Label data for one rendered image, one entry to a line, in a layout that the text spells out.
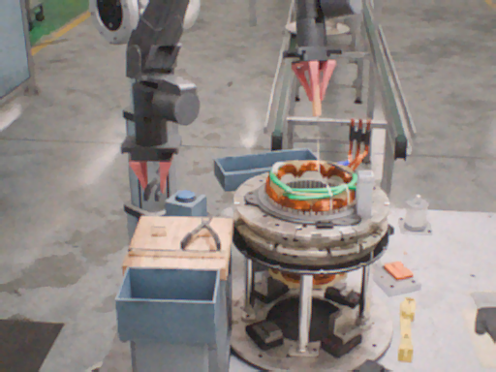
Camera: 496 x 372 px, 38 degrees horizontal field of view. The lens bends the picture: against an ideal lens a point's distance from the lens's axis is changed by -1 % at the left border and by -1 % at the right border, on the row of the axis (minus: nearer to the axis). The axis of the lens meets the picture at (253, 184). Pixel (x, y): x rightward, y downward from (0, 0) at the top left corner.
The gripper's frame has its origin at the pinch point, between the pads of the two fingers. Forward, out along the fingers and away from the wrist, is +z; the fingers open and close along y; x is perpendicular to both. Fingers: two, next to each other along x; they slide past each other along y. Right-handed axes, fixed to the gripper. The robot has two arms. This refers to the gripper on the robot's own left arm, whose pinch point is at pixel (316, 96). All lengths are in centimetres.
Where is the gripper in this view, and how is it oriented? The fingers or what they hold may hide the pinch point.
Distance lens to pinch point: 140.5
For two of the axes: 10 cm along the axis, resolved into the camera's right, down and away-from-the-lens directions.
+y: 8.8, -1.0, 4.7
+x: -4.7, -0.2, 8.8
